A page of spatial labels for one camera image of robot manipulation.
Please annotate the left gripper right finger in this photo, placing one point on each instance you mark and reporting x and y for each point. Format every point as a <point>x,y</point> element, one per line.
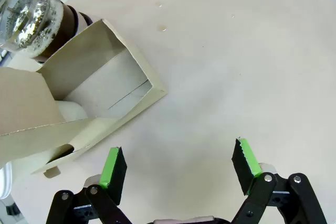
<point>245,166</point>

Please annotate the white rounded plastic part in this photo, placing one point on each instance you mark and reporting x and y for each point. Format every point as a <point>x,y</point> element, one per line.
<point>5,182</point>

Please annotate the brown cardboard cup carrier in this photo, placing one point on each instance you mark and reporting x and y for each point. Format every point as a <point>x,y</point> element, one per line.
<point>26,98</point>

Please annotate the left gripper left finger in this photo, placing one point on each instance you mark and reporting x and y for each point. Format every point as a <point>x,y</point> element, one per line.
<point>115,171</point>

